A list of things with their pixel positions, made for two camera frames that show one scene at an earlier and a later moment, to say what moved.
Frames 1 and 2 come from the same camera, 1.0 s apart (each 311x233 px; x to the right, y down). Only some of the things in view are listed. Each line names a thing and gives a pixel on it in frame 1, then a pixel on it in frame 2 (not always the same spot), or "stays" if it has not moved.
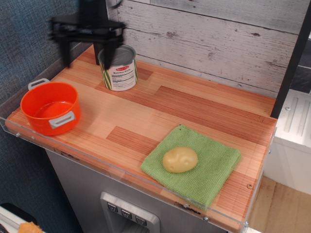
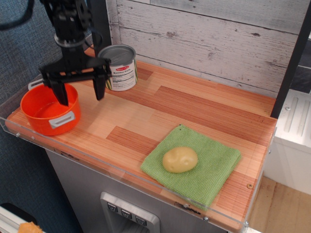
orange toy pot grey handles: [52, 108] stays
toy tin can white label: [122, 74] stays
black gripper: [91, 25] -> [74, 63]
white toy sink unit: [288, 161] stays
